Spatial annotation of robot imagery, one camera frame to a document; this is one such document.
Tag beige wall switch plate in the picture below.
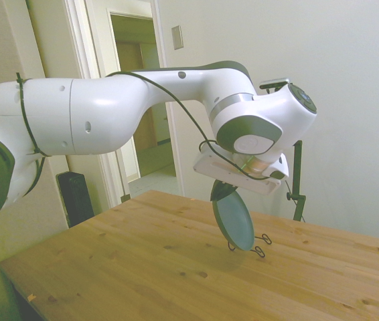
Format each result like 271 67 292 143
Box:
171 25 184 51

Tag black cable tie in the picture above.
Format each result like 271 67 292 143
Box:
15 72 52 158

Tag white door frame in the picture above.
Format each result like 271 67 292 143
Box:
64 0 185 210

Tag camera on black stand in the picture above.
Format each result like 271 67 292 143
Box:
265 87 307 223

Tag beige closet door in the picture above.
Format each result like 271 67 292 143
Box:
25 0 110 220

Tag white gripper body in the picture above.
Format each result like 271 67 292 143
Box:
192 146 283 196

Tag silver exterior camera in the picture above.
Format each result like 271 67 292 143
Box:
258 77 292 90

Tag black wire plate stand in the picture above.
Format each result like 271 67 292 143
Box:
227 233 273 259

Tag teal round plate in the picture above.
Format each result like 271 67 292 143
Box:
211 189 255 252

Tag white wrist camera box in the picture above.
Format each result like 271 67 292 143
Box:
269 154 290 181

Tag black camera stand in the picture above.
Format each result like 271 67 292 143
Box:
274 84 307 222

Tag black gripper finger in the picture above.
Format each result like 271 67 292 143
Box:
210 179 239 202

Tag wooden hallway door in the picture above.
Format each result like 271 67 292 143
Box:
116 40 159 150

